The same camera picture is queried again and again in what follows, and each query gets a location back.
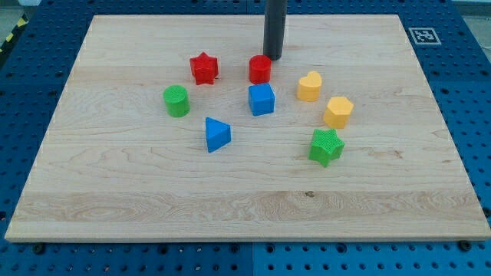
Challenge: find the red star block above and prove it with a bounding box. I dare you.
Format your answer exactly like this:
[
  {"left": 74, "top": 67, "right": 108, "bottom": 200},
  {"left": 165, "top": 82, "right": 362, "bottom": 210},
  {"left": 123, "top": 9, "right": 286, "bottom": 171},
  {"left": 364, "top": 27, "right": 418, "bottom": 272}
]
[{"left": 189, "top": 52, "right": 219, "bottom": 85}]

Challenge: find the green star block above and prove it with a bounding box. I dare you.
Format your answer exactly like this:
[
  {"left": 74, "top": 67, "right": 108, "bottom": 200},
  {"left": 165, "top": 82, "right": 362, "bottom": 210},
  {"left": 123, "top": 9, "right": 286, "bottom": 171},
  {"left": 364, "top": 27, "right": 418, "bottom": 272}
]
[{"left": 308, "top": 129, "right": 344, "bottom": 167}]

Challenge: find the blue triangle block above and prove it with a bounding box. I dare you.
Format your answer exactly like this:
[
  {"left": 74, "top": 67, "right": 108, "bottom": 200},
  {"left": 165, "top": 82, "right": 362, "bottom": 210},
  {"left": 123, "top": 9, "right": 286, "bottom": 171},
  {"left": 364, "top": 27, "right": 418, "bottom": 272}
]
[{"left": 205, "top": 117, "right": 232, "bottom": 153}]

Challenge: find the blue cube block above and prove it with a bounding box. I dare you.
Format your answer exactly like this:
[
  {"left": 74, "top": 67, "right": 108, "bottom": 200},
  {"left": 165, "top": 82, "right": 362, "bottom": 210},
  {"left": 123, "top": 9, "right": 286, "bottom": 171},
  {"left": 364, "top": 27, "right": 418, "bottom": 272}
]
[{"left": 249, "top": 83, "right": 275, "bottom": 117}]

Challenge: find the red cylinder block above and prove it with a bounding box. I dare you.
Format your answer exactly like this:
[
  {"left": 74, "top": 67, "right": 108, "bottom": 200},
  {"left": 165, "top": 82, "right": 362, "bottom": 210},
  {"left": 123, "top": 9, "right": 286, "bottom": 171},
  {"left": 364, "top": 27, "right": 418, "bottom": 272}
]
[{"left": 249, "top": 55, "right": 272, "bottom": 84}]

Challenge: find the light wooden board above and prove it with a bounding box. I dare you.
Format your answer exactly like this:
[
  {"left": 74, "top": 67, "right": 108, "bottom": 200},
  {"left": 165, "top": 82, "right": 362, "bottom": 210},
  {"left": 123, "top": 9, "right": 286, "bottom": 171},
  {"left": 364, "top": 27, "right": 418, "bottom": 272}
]
[{"left": 5, "top": 15, "right": 490, "bottom": 242}]

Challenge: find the green cylinder block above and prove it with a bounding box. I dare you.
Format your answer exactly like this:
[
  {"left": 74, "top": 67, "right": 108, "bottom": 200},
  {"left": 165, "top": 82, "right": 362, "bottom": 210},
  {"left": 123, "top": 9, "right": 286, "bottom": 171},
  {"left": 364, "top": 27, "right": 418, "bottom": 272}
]
[{"left": 163, "top": 84, "right": 190, "bottom": 117}]

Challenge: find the yellow heart block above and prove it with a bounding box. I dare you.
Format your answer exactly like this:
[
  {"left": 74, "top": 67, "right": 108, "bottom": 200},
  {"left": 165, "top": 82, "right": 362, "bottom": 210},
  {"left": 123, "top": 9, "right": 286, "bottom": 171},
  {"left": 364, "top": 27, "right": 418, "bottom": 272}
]
[{"left": 296, "top": 71, "right": 322, "bottom": 102}]

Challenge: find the yellow hexagon block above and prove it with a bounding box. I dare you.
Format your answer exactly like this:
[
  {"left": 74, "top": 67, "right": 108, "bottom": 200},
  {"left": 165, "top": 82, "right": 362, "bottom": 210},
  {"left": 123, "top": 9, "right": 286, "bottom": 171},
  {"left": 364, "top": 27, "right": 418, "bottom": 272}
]
[{"left": 323, "top": 97, "right": 354, "bottom": 129}]

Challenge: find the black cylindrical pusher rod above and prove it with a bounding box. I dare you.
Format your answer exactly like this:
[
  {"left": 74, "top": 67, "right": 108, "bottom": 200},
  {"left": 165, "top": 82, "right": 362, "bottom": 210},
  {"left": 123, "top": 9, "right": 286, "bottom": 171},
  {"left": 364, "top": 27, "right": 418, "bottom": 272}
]
[{"left": 263, "top": 0, "right": 288, "bottom": 61}]

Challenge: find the white fiducial marker tag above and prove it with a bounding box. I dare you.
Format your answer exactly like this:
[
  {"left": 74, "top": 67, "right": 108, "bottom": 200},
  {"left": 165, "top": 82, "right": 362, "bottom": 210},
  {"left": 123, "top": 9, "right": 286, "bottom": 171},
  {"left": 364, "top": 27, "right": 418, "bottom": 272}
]
[{"left": 408, "top": 27, "right": 441, "bottom": 45}]

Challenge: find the black yellow hazard tape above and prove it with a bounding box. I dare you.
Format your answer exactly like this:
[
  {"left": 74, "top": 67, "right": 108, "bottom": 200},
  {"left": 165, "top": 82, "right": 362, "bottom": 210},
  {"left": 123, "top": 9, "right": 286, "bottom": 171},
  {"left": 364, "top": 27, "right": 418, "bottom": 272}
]
[{"left": 1, "top": 14, "right": 29, "bottom": 55}]

